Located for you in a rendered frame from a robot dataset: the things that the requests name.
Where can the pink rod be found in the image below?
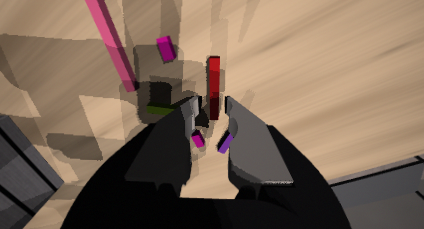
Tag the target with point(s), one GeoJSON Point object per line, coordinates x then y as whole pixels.
{"type": "Point", "coordinates": [105, 25]}

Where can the lime green rod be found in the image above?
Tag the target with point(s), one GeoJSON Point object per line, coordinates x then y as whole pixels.
{"type": "Point", "coordinates": [160, 108]}

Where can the magenta rod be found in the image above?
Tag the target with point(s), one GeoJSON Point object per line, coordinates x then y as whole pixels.
{"type": "Point", "coordinates": [166, 48]}
{"type": "Point", "coordinates": [198, 138]}

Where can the purple rod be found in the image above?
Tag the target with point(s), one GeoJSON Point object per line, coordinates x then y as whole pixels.
{"type": "Point", "coordinates": [224, 144]}

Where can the red rod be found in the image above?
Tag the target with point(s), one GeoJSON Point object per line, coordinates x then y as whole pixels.
{"type": "Point", "coordinates": [214, 72]}

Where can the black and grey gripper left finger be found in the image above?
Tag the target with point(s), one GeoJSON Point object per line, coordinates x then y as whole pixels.
{"type": "Point", "coordinates": [158, 154]}

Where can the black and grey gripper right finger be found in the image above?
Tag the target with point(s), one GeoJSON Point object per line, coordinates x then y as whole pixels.
{"type": "Point", "coordinates": [261, 157]}

